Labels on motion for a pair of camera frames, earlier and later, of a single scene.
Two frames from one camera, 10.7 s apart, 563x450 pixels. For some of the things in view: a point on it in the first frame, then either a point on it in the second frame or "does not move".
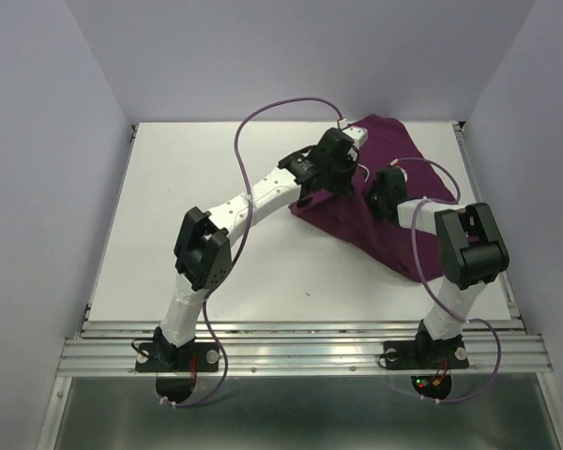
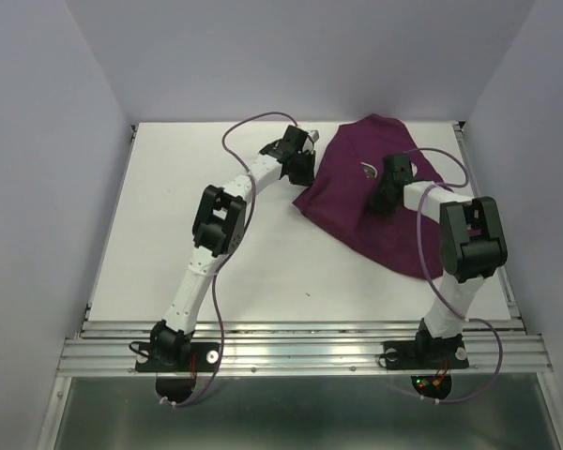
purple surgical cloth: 346,211 does not move
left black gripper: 343,187 to 308,179
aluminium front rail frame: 300,348 does not move
